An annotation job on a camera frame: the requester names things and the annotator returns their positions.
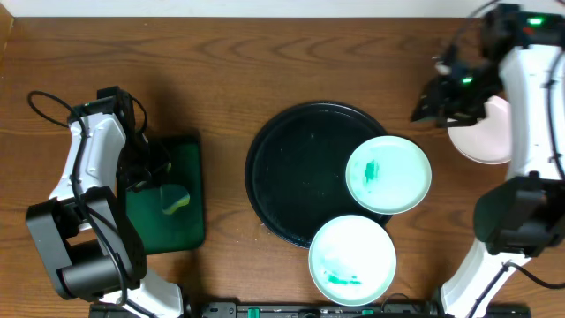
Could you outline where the green yellow sponge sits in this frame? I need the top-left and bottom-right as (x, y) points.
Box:
(160, 184), (191, 215)

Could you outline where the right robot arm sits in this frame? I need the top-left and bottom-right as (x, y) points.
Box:
(411, 1), (564, 318)

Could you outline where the dark green rectangular tray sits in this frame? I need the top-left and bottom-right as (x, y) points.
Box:
(126, 136), (205, 254)

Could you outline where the white plate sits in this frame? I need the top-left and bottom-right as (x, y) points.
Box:
(448, 96), (511, 165)

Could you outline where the mint plate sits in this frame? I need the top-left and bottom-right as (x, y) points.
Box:
(345, 135), (432, 215)
(308, 215), (397, 307)

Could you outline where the black round tray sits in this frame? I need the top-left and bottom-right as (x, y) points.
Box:
(245, 101), (390, 248)

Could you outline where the black mounting rail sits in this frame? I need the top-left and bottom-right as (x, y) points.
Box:
(88, 301), (533, 318)

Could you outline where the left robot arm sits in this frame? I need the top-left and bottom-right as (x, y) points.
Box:
(26, 87), (185, 317)

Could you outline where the mint plate front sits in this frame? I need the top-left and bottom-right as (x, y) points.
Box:
(308, 215), (397, 307)

